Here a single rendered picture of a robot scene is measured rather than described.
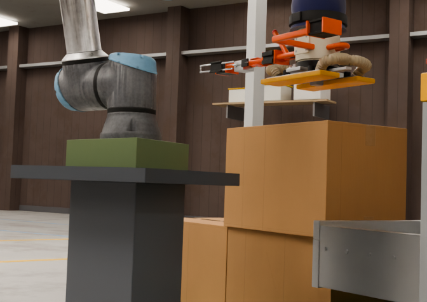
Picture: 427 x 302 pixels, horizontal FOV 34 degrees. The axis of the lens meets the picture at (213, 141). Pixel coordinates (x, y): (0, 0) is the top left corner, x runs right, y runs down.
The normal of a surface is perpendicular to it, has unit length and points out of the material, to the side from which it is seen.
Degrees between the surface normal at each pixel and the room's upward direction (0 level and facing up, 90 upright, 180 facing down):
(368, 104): 90
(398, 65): 90
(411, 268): 90
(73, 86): 104
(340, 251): 90
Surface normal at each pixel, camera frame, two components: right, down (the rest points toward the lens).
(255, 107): 0.58, -0.03
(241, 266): -0.82, -0.07
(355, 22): -0.52, -0.07
